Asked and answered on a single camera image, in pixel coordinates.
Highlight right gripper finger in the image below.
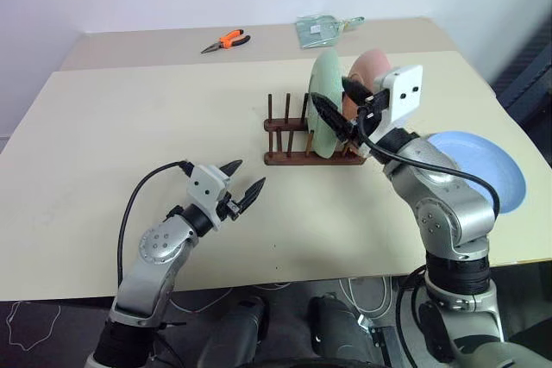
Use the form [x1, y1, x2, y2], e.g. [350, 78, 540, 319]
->
[342, 75, 374, 105]
[310, 92, 360, 146]

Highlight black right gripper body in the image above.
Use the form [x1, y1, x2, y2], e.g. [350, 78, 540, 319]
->
[354, 87, 392, 137]

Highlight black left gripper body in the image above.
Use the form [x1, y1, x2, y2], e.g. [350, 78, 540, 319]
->
[216, 194, 243, 221]

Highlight green plate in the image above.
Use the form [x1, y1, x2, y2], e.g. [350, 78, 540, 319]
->
[308, 49, 347, 159]

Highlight wooden dish rack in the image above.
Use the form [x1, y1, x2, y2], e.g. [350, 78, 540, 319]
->
[262, 92, 368, 168]

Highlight pink plate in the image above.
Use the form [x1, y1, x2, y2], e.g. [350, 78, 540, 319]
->
[340, 49, 394, 128]

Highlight clear green plastic packet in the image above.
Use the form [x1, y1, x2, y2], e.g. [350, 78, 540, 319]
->
[295, 14, 366, 49]

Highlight dark rounded robot leg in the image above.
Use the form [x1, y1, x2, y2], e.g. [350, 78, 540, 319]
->
[197, 296, 271, 368]
[307, 293, 390, 368]

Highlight blue plate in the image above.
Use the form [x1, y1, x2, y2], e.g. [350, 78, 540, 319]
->
[425, 130, 529, 215]

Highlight orange black pliers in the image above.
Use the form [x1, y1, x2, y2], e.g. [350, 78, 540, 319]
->
[199, 28, 253, 56]

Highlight dark ribbed chair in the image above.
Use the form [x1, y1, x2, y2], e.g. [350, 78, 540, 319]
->
[490, 9, 552, 128]

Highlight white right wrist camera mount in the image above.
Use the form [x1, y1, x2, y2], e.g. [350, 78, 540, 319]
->
[372, 64, 424, 159]

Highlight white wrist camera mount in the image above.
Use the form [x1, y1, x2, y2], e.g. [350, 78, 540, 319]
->
[372, 64, 424, 159]
[187, 164, 232, 232]

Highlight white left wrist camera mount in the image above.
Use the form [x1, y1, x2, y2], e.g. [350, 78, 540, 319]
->
[187, 164, 232, 232]

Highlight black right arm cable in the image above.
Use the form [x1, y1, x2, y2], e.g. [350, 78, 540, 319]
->
[357, 115, 502, 219]

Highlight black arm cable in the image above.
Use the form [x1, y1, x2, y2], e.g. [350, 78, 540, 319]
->
[116, 160, 193, 288]
[357, 115, 502, 219]

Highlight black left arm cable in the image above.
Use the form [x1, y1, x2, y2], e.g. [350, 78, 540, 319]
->
[116, 160, 193, 288]

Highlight white floor cable bundle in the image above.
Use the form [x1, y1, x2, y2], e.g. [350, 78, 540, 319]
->
[338, 274, 416, 322]

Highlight thin white floor wire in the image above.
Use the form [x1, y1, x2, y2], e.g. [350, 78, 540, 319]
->
[3, 297, 62, 350]

